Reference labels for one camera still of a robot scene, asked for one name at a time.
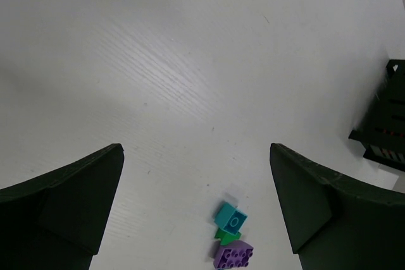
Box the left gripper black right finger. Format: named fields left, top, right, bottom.
left=270, top=143, right=404, bottom=269

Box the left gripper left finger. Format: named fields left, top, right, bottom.
left=1, top=144, right=124, bottom=269

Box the purple lego plate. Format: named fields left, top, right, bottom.
left=213, top=240, right=254, bottom=269

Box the teal square lego piece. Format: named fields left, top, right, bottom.
left=214, top=202, right=247, bottom=235

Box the small green lego piece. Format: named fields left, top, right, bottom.
left=215, top=228, right=241, bottom=246

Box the black slatted container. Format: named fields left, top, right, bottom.
left=349, top=59, right=404, bottom=171

